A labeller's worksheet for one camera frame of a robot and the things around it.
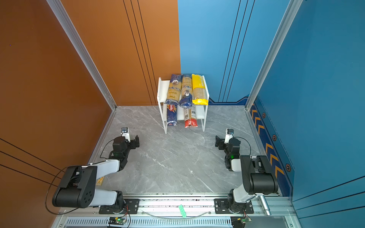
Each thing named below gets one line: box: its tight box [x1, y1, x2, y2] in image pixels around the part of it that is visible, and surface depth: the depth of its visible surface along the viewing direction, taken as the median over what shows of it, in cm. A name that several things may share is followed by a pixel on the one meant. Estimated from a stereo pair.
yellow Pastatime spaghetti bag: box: [191, 74, 210, 106], surface depth 81 cm
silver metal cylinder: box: [258, 195, 272, 217], surface depth 73 cm
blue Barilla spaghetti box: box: [166, 104, 178, 127], surface depth 90 cm
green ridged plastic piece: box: [178, 204, 187, 219], surface depth 74 cm
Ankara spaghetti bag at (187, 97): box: [178, 74, 193, 108], surface depth 81 cm
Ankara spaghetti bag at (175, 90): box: [164, 74, 183, 105], surface depth 82 cm
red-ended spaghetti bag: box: [183, 106, 199, 129], surface depth 89 cm
